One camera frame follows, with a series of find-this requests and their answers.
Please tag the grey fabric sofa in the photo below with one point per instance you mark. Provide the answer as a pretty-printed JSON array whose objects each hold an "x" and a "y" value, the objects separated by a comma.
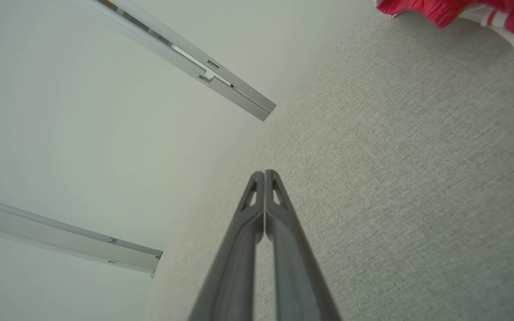
[{"x": 395, "y": 178}]

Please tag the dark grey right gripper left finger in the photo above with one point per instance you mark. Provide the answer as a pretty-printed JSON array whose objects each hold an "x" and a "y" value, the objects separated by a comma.
[{"x": 234, "y": 267}]

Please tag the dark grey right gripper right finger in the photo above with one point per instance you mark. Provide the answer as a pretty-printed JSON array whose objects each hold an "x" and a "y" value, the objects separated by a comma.
[{"x": 297, "y": 267}]

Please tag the grey metal double partition post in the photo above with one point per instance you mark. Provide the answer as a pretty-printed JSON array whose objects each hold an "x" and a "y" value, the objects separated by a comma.
[{"x": 194, "y": 58}]

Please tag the red white baseball jersey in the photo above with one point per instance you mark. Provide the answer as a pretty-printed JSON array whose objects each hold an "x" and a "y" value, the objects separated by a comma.
[{"x": 440, "y": 9}]

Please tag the grey metal single partition post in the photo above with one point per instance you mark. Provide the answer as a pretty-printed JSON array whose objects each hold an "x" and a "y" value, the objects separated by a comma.
[{"x": 60, "y": 234}]

